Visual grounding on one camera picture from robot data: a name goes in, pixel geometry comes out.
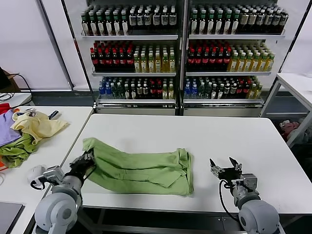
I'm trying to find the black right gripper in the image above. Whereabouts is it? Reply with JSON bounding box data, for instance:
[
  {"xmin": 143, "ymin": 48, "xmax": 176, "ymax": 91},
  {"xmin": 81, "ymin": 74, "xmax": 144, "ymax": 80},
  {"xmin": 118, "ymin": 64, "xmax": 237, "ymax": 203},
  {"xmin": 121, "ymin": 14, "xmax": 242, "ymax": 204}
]
[{"xmin": 209, "ymin": 156, "xmax": 243, "ymax": 182}]

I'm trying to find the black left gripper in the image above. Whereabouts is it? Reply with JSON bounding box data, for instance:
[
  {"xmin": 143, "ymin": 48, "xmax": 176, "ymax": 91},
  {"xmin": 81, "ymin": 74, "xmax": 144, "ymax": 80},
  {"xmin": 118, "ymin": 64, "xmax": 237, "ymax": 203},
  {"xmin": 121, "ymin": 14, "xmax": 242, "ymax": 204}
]
[{"xmin": 69, "ymin": 151, "xmax": 96, "ymax": 180}]

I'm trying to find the light green shirt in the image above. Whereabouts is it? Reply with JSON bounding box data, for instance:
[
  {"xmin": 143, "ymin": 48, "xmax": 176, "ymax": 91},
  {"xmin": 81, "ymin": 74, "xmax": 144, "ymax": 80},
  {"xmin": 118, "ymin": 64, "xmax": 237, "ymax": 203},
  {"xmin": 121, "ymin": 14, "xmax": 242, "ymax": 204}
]
[{"xmin": 82, "ymin": 137, "xmax": 195, "ymax": 197}]

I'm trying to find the pink clothes pile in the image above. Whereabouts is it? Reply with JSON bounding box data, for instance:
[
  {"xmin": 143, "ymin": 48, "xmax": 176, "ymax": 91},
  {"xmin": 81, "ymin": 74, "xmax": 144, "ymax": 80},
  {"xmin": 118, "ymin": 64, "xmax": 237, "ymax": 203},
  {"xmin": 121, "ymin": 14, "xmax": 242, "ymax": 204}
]
[{"xmin": 279, "ymin": 118, "xmax": 308, "ymax": 142}]

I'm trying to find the grey computer mouse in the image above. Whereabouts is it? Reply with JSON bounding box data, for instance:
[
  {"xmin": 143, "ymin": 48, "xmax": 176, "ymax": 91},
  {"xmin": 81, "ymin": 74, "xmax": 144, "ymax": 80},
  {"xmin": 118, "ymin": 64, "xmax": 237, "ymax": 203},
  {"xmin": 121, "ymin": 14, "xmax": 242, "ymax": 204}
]
[{"xmin": 26, "ymin": 165, "xmax": 48, "ymax": 183}]

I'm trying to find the pale yellow shirt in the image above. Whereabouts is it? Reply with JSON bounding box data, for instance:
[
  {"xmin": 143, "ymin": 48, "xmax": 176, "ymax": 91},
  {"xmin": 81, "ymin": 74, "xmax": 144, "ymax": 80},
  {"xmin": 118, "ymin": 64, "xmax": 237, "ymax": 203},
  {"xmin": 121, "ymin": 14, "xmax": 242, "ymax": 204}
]
[{"xmin": 11, "ymin": 111, "xmax": 70, "ymax": 144}]

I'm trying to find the green crumpled cloth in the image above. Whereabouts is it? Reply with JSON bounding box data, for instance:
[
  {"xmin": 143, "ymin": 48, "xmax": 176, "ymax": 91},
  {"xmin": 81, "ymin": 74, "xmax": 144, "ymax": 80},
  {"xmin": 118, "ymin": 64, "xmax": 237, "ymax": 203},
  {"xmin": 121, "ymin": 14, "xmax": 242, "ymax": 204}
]
[{"xmin": 0, "ymin": 133, "xmax": 37, "ymax": 169}]

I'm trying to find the purple cloth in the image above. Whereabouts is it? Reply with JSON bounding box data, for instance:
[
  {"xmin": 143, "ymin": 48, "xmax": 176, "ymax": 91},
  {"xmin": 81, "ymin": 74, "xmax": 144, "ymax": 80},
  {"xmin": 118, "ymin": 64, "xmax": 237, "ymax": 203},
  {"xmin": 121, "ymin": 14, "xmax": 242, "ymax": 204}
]
[{"xmin": 0, "ymin": 108, "xmax": 22, "ymax": 147}]

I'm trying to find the red cloth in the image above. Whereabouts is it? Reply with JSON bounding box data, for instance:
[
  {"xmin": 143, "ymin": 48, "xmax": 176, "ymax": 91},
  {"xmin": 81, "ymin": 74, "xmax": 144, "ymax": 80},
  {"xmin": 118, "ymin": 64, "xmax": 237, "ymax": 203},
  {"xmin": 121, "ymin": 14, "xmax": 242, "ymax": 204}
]
[{"xmin": 0, "ymin": 102, "xmax": 12, "ymax": 115}]

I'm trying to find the grey laptop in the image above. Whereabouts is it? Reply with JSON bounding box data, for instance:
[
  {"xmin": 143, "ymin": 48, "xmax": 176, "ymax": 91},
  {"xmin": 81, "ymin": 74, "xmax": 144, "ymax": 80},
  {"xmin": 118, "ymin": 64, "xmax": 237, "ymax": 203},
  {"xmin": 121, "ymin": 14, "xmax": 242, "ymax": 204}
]
[{"xmin": 0, "ymin": 201, "xmax": 26, "ymax": 234}]

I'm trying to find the white side table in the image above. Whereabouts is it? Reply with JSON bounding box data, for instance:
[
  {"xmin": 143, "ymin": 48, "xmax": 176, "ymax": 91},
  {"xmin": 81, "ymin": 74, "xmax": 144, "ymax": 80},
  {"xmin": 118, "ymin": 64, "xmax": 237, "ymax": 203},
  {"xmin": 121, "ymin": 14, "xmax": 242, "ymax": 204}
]
[{"xmin": 259, "ymin": 73, "xmax": 312, "ymax": 148}]

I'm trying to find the cardboard box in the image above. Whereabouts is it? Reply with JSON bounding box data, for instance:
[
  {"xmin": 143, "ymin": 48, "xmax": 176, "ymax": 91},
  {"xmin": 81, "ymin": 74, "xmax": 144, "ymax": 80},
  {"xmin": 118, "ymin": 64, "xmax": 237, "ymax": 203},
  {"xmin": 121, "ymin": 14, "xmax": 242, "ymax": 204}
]
[{"xmin": 0, "ymin": 67, "xmax": 21, "ymax": 91}]

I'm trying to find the grey drinks display shelf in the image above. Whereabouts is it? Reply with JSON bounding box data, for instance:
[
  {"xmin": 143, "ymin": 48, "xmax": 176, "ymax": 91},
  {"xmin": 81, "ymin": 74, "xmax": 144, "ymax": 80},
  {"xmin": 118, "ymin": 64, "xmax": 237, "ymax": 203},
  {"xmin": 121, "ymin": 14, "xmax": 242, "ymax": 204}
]
[
  {"xmin": 180, "ymin": 0, "xmax": 291, "ymax": 117},
  {"xmin": 62, "ymin": 0, "xmax": 186, "ymax": 116}
]

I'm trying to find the green cap dark tea bottle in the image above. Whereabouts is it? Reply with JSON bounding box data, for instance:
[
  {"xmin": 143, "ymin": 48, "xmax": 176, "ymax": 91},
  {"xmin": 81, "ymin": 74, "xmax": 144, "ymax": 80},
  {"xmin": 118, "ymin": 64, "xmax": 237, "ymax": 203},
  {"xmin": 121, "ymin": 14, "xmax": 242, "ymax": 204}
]
[
  {"xmin": 215, "ymin": 10, "xmax": 224, "ymax": 35},
  {"xmin": 121, "ymin": 12, "xmax": 130, "ymax": 37},
  {"xmin": 105, "ymin": 12, "xmax": 114, "ymax": 37},
  {"xmin": 207, "ymin": 10, "xmax": 215, "ymax": 35},
  {"xmin": 198, "ymin": 10, "xmax": 207, "ymax": 35},
  {"xmin": 232, "ymin": 10, "xmax": 240, "ymax": 35},
  {"xmin": 97, "ymin": 12, "xmax": 106, "ymax": 37},
  {"xmin": 190, "ymin": 10, "xmax": 199, "ymax": 35},
  {"xmin": 81, "ymin": 12, "xmax": 90, "ymax": 37},
  {"xmin": 113, "ymin": 12, "xmax": 121, "ymax": 37},
  {"xmin": 224, "ymin": 10, "xmax": 233, "ymax": 35},
  {"xmin": 89, "ymin": 12, "xmax": 98, "ymax": 37}
]

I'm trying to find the dark bottle white square label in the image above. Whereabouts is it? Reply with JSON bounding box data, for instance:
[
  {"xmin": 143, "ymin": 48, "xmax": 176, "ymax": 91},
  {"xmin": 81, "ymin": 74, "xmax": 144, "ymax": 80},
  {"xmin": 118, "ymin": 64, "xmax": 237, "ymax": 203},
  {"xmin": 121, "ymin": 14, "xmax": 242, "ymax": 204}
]
[
  {"xmin": 136, "ymin": 9, "xmax": 144, "ymax": 35},
  {"xmin": 143, "ymin": 9, "xmax": 152, "ymax": 35},
  {"xmin": 161, "ymin": 9, "xmax": 169, "ymax": 35},
  {"xmin": 129, "ymin": 9, "xmax": 137, "ymax": 35},
  {"xmin": 153, "ymin": 9, "xmax": 161, "ymax": 35},
  {"xmin": 169, "ymin": 9, "xmax": 177, "ymax": 35}
]

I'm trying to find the dark bottle beige label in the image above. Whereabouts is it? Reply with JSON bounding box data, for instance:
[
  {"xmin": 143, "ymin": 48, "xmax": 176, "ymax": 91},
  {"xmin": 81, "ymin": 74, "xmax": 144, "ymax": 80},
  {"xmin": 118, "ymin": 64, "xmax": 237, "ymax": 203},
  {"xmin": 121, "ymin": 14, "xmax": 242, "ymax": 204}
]
[
  {"xmin": 240, "ymin": 9, "xmax": 249, "ymax": 34},
  {"xmin": 273, "ymin": 9, "xmax": 282, "ymax": 34},
  {"xmin": 256, "ymin": 9, "xmax": 265, "ymax": 34},
  {"xmin": 265, "ymin": 9, "xmax": 273, "ymax": 34},
  {"xmin": 281, "ymin": 9, "xmax": 289, "ymax": 34},
  {"xmin": 249, "ymin": 9, "xmax": 257, "ymax": 34}
]

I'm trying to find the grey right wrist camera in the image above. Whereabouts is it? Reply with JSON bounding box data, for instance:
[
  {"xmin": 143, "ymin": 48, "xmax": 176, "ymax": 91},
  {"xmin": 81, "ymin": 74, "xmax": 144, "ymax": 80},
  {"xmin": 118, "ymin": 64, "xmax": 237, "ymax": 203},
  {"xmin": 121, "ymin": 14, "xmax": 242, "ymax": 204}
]
[{"xmin": 240, "ymin": 173, "xmax": 258, "ymax": 190}]

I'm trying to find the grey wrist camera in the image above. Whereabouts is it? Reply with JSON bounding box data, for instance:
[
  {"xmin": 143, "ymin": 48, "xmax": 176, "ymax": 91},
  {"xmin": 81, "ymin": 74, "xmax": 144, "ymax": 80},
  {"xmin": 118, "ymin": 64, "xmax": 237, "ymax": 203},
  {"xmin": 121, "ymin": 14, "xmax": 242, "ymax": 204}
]
[
  {"xmin": 42, "ymin": 165, "xmax": 65, "ymax": 186},
  {"xmin": 240, "ymin": 173, "xmax": 258, "ymax": 190}
]

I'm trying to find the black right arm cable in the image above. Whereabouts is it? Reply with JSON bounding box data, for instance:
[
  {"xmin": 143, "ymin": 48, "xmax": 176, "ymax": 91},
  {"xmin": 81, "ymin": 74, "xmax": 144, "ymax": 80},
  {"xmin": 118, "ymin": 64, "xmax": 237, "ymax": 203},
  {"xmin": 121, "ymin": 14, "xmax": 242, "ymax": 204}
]
[{"xmin": 218, "ymin": 179, "xmax": 242, "ymax": 222}]

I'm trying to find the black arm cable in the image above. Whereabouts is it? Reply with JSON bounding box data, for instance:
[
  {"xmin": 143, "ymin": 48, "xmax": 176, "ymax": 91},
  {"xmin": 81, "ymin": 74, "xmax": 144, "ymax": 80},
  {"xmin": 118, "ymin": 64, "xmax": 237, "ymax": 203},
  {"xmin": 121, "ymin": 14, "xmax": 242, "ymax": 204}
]
[
  {"xmin": 218, "ymin": 179, "xmax": 242, "ymax": 222},
  {"xmin": 30, "ymin": 178, "xmax": 47, "ymax": 191}
]

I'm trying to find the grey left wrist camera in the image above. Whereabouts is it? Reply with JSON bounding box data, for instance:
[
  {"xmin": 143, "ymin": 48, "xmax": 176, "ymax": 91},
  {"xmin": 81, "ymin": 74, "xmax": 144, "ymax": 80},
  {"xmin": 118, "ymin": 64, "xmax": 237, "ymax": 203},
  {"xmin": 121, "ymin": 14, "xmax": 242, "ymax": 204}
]
[{"xmin": 42, "ymin": 165, "xmax": 65, "ymax": 186}]

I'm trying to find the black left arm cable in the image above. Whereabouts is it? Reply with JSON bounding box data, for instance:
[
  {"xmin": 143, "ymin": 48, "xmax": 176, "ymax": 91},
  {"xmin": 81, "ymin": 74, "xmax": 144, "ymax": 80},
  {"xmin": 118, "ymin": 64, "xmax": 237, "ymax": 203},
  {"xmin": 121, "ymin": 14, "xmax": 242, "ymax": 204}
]
[{"xmin": 30, "ymin": 178, "xmax": 47, "ymax": 191}]

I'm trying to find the grey cable bundle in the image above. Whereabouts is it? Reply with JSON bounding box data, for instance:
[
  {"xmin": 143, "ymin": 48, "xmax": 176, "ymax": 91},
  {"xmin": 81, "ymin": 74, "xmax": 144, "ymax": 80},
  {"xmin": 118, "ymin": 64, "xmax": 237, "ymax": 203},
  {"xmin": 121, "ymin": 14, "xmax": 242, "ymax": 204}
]
[{"xmin": 0, "ymin": 92, "xmax": 15, "ymax": 103}]

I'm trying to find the dark diagonal frame pole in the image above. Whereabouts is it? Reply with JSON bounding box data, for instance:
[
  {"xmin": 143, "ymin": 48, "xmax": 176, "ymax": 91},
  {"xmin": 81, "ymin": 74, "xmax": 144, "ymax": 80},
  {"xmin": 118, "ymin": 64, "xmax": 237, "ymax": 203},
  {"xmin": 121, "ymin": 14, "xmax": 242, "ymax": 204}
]
[{"xmin": 36, "ymin": 0, "xmax": 77, "ymax": 92}]

